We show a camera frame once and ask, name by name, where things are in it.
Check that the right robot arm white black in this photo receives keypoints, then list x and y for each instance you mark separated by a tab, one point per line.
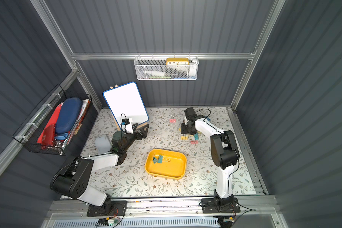
224	153

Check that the aluminium front rail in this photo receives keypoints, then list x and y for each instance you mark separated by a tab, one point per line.
164	207

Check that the blue oval case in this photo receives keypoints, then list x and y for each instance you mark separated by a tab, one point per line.
68	115

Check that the white wire wall basket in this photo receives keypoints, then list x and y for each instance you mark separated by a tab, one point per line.
152	68

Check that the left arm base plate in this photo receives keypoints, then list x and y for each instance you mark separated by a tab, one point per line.
109	209

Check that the yellow plastic storage box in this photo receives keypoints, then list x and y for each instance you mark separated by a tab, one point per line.
175	169

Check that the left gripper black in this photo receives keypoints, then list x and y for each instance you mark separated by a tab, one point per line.
135	134

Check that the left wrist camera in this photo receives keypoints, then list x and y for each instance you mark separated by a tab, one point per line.
126	125

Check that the whiteboard with blue frame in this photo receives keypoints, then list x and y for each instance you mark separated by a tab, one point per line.
126	105

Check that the red folder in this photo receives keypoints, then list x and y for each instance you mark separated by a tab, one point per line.
47	136

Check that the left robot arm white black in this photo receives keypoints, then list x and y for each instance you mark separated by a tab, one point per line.
72	179

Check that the black wire side basket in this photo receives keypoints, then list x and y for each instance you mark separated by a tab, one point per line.
31	129

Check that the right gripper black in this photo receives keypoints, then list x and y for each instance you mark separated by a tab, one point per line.
186	129

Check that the yellow clock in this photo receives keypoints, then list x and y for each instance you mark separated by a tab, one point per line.
177	61

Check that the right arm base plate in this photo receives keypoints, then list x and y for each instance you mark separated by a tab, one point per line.
211	206

